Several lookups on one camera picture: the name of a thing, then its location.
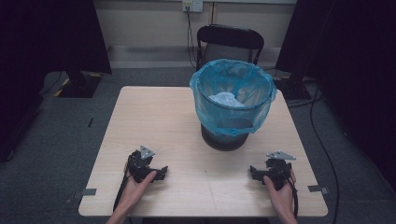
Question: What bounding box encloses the blue plastic bin bag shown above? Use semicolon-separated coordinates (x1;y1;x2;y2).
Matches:
189;58;278;137

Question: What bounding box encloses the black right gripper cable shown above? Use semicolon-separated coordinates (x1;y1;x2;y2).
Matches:
287;178;300;218

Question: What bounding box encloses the black folding chair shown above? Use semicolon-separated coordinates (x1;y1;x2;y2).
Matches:
195;23;265;72

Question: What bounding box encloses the black power cable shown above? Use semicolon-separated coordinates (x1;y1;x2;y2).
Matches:
185;8;199;70

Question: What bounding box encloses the black curtain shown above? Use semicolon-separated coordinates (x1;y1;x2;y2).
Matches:
0;0;113;163
275;0;396;191

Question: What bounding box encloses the black stand base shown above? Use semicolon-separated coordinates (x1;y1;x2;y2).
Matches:
273;74;314;101
53;70;105;99

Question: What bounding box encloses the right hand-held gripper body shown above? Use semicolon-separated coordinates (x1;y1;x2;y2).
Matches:
262;150;297;191

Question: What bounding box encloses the crumpled white paper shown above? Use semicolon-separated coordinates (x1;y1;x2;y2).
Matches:
207;91;248;109

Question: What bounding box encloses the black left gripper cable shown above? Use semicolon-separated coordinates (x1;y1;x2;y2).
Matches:
112;163;131;213

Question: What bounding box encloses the person's right hand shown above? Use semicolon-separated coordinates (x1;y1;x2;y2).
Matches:
262;169;297;216

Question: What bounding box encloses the person's left hand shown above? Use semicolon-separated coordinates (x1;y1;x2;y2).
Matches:
119;170;158;213

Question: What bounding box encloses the long black floor cable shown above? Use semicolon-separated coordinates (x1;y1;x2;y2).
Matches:
288;87;341;224

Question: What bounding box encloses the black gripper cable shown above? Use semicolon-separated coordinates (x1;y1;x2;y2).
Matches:
287;178;300;218
112;163;131;213

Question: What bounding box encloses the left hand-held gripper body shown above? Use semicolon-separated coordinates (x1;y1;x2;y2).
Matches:
126;145;157;184

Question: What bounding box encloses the dark round trash bin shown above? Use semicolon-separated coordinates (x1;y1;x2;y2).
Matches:
200;117;254;152

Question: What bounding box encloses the white wall socket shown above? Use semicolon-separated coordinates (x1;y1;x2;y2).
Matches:
181;0;205;14

